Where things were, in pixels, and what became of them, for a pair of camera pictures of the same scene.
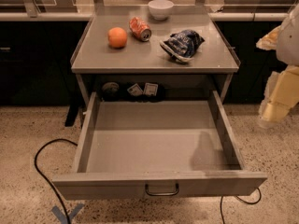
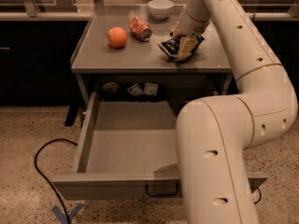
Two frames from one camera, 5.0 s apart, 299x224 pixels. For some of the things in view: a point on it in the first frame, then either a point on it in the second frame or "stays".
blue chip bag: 182,45 stays
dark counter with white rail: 36,49 stays
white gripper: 289,42 to 192,27
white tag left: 135,90 stays
